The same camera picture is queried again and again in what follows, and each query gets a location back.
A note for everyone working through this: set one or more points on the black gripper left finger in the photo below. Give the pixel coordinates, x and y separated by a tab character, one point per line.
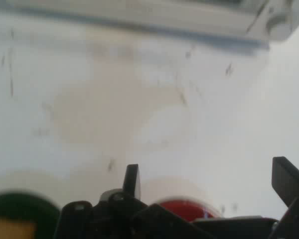
109	219

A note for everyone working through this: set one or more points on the red and white cup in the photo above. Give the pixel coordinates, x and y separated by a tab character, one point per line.
182	209

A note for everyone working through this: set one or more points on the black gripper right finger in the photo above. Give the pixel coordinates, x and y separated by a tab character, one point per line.
292	184

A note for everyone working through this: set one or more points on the green container with yellow label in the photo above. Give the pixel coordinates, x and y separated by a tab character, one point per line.
17	211

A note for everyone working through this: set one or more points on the grey metal frame rail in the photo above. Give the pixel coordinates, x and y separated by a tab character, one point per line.
144	17

